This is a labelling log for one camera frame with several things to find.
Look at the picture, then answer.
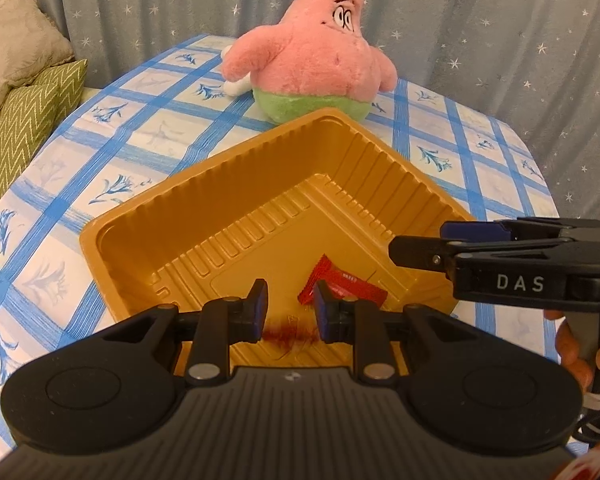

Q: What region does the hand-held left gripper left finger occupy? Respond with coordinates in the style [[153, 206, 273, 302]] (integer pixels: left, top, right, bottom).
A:
[[97, 279, 271, 387]]

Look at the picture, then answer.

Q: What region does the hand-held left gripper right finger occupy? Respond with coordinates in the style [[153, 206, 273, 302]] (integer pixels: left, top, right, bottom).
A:
[[312, 280, 487, 387]]

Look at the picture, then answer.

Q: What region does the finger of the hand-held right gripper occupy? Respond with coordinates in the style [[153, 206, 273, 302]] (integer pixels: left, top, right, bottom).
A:
[[439, 218, 520, 244], [388, 234, 462, 275]]

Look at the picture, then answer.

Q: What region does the red snack packet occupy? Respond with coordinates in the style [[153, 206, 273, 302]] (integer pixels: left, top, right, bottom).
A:
[[298, 254, 388, 307]]

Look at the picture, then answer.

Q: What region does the orange plastic tray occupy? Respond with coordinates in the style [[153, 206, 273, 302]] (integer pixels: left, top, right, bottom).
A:
[[79, 107, 478, 368]]

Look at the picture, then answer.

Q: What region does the person's right hand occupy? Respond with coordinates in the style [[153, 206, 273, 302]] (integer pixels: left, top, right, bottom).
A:
[[544, 309, 600, 392]]

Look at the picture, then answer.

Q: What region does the grey star-print curtain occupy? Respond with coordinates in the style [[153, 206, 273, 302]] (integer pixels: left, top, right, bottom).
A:
[[0, 0, 600, 241]]

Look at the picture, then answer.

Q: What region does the red white garment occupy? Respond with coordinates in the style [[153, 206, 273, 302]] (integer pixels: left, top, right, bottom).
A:
[[555, 447, 600, 480]]

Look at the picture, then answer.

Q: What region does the blue checked tablecloth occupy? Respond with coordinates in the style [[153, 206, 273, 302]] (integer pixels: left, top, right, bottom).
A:
[[0, 34, 563, 461]]

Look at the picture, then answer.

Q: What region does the pink starfish plush toy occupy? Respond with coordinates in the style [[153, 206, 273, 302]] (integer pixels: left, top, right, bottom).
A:
[[221, 0, 398, 123]]

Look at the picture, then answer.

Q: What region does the green zigzag pillow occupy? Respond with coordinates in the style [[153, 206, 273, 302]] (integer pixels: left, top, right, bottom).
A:
[[32, 58, 88, 111], [0, 84, 62, 202]]

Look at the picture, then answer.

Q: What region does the beige pillow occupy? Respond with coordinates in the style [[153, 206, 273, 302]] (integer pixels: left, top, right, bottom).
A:
[[0, 0, 76, 126]]

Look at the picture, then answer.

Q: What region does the black cable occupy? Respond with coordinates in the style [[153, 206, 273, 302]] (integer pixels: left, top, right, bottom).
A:
[[574, 394, 600, 442]]

